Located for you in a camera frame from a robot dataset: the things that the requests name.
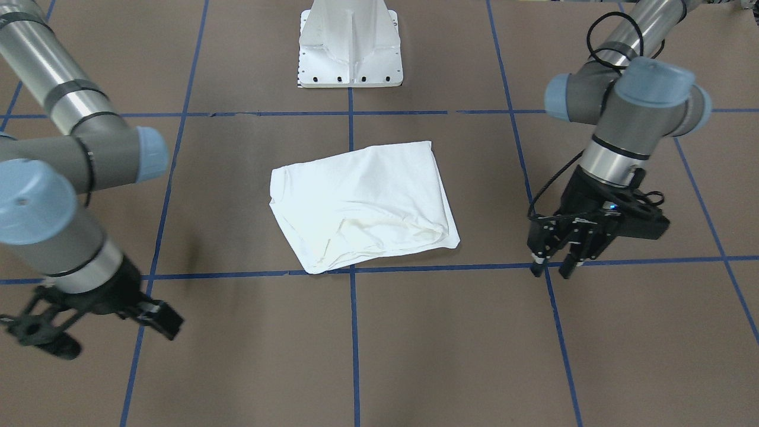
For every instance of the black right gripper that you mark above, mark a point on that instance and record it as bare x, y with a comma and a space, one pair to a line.
111, 293

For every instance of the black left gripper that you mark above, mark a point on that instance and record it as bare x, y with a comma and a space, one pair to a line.
582, 193

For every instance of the white long-sleeve printed shirt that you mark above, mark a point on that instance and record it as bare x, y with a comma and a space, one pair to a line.
387, 200

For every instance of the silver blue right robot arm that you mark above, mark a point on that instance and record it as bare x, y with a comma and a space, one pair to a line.
43, 221

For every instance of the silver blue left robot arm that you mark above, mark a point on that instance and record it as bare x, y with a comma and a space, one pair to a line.
633, 100

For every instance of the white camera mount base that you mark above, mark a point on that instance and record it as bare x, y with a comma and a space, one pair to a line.
349, 44

